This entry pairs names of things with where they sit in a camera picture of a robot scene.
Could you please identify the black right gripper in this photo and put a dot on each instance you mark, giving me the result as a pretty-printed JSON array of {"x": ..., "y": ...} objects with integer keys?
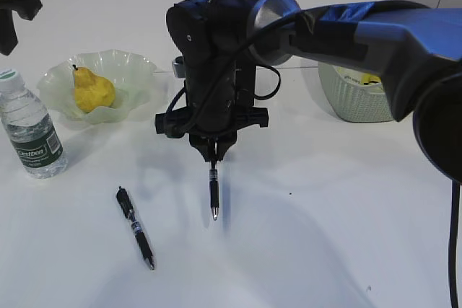
[{"x": 211, "y": 36}]

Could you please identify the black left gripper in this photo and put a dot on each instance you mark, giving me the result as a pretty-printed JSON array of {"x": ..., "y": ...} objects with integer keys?
[{"x": 26, "y": 9}]

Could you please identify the blue black gel pen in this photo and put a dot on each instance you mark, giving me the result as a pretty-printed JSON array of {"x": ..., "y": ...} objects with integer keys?
[{"x": 213, "y": 181}]

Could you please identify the yellow pear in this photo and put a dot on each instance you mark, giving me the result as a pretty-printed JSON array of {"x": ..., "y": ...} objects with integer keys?
[{"x": 91, "y": 90}]

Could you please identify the clear plastic water bottle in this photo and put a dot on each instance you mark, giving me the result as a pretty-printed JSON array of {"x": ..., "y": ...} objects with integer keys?
[{"x": 30, "y": 128}]

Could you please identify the yellow white waste paper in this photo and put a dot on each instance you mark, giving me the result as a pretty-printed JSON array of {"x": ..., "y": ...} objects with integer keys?
[{"x": 360, "y": 78}]

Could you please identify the blue black right robot arm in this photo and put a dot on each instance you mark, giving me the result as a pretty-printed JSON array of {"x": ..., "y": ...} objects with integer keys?
[{"x": 414, "y": 50}]

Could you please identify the black square pen holder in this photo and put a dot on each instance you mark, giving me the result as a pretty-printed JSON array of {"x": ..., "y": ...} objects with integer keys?
[{"x": 245, "y": 81}]

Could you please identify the pale green wavy glass plate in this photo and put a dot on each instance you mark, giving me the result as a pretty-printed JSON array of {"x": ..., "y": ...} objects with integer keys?
[{"x": 135, "y": 78}]

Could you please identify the black gel pen left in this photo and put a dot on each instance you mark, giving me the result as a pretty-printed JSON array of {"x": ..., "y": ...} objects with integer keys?
[{"x": 129, "y": 213}]

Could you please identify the green woven plastic basket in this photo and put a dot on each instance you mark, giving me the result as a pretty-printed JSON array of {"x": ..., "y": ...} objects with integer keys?
[{"x": 351, "y": 102}]

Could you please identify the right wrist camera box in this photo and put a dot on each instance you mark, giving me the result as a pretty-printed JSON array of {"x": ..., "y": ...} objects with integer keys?
[{"x": 178, "y": 67}]

